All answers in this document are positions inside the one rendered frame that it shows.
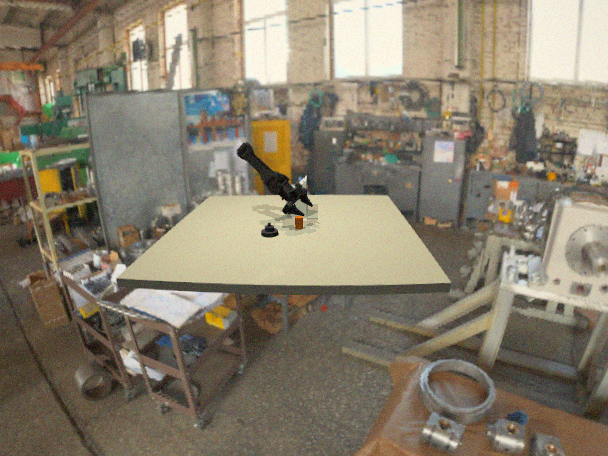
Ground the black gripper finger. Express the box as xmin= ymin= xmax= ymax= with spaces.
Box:
xmin=300 ymin=192 xmax=313 ymax=207
xmin=288 ymin=204 xmax=304 ymax=216

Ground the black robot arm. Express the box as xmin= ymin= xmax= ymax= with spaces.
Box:
xmin=236 ymin=142 xmax=303 ymax=200

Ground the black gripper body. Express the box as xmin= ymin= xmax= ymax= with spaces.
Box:
xmin=281 ymin=187 xmax=307 ymax=214

